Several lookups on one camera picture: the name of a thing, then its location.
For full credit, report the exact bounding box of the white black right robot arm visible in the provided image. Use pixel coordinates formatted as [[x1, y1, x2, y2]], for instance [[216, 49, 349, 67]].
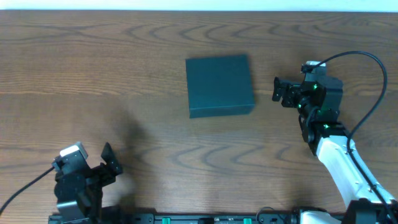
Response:
[[272, 74, 397, 223]]

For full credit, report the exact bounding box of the black foldable container box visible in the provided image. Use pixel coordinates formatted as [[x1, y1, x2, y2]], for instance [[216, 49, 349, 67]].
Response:
[[185, 54, 255, 119]]

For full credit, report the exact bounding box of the black mounting rail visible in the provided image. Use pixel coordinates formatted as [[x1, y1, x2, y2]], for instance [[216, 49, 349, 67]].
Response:
[[48, 212, 364, 224]]

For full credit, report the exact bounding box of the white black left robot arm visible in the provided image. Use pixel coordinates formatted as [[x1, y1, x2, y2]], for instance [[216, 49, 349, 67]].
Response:
[[48, 142, 123, 223]]

